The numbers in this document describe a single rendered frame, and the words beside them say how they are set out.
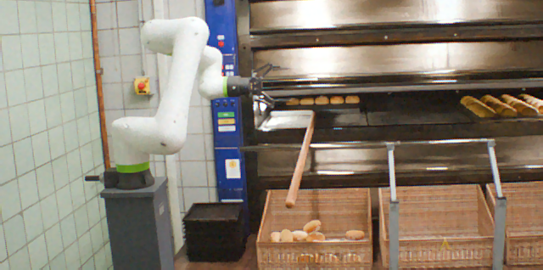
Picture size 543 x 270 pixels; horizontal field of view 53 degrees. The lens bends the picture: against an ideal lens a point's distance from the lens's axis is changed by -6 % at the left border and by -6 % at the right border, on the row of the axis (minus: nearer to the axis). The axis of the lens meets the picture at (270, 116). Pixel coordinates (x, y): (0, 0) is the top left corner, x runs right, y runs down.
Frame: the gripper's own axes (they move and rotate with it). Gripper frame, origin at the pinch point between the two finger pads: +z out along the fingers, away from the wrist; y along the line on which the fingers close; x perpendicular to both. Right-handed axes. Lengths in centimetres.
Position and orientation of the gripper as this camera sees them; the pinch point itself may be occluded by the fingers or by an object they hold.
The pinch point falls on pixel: (287, 84)
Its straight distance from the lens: 250.8
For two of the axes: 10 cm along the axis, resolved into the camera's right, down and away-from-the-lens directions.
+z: 9.9, -0.3, -1.4
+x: -1.4, 1.6, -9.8
